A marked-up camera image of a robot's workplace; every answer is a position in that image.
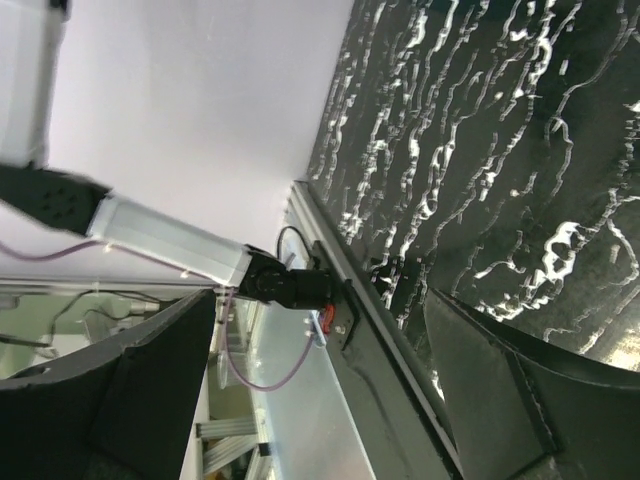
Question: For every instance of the left orange connector box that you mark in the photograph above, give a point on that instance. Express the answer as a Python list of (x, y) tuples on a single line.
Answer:
[(320, 323)]

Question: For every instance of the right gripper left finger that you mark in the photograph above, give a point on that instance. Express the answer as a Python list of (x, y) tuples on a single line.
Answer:
[(121, 408)]

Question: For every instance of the aluminium frame rail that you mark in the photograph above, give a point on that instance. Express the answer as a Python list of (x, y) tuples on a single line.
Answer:
[(236, 448)]

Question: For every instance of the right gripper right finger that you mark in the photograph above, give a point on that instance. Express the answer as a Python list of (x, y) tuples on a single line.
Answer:
[(522, 408)]

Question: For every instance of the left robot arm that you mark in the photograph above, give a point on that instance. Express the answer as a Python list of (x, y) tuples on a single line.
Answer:
[(31, 34)]

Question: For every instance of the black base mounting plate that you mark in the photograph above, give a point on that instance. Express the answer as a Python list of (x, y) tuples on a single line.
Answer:
[(399, 430)]

